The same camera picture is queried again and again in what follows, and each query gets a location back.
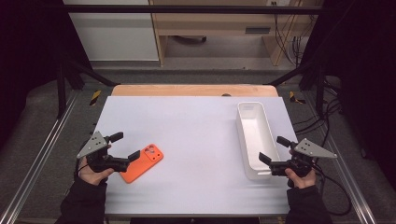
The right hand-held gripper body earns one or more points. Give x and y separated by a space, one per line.
311 149

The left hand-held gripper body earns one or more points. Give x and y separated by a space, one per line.
93 145

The orange phone case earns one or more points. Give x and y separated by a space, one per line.
141 166

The white plastic bin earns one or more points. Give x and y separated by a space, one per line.
257 133

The person's left hand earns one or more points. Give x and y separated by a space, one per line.
91 177

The person's right hand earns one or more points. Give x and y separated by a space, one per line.
303 183

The black yellow floor tape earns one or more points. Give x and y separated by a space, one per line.
95 97
294 98

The white table sheet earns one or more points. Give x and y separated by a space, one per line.
199 130

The wooden table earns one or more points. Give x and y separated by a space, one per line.
186 90

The white cabinet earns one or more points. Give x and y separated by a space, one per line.
115 34

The wooden desk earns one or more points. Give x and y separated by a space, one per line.
214 23

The aluminium rail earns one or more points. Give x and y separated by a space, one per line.
348 177
37 161

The black frame leg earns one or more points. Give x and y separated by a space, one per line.
319 84
62 90

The black frame crossbar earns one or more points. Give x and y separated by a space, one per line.
186 9

